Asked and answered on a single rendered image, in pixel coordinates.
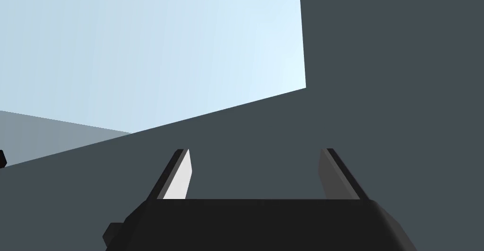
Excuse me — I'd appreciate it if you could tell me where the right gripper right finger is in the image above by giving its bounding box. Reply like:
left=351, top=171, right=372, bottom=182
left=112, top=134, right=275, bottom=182
left=318, top=148, right=369, bottom=201

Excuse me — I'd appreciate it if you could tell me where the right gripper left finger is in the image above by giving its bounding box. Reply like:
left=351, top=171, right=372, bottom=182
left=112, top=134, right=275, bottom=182
left=147, top=148, right=193, bottom=200

